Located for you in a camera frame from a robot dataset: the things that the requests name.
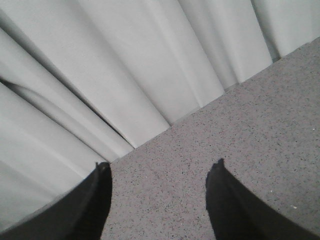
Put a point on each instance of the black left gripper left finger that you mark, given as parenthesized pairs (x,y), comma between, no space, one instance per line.
(79,215)

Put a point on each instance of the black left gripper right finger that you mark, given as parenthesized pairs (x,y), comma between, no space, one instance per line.
(235,213)

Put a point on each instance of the light grey curtain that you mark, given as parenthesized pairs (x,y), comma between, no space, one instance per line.
(86,81)

